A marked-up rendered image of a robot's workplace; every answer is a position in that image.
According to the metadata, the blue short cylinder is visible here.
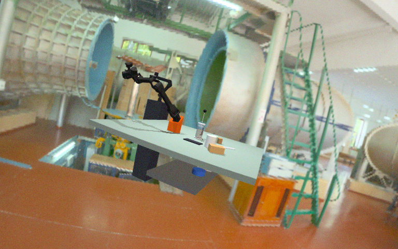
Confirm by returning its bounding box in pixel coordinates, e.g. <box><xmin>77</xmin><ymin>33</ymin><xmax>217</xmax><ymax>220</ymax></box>
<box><xmin>192</xmin><ymin>167</ymin><xmax>206</xmax><ymax>177</ymax></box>

